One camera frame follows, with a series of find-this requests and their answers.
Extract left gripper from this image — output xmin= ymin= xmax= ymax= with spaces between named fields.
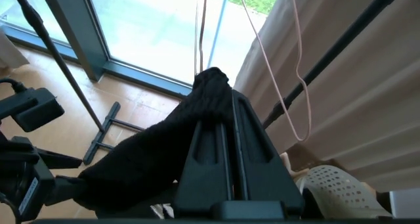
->
xmin=0 ymin=135 xmax=88 ymax=223

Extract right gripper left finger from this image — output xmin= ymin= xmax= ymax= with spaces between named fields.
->
xmin=173 ymin=118 xmax=235 ymax=218

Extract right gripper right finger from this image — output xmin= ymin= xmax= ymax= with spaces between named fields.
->
xmin=231 ymin=88 xmax=305 ymax=217

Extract black shorts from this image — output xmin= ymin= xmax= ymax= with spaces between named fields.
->
xmin=73 ymin=66 xmax=234 ymax=219

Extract white laundry basket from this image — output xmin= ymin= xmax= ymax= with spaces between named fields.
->
xmin=280 ymin=151 xmax=394 ymax=220

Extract black clothes rack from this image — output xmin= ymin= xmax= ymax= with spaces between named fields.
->
xmin=9 ymin=0 xmax=410 ymax=166

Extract beige curtain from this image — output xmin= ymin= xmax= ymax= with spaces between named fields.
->
xmin=0 ymin=30 xmax=30 ymax=70
xmin=233 ymin=0 xmax=420 ymax=192

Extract window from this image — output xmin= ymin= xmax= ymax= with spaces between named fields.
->
xmin=0 ymin=0 xmax=283 ymax=99

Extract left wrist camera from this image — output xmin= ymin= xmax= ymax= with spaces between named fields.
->
xmin=0 ymin=78 xmax=66 ymax=133

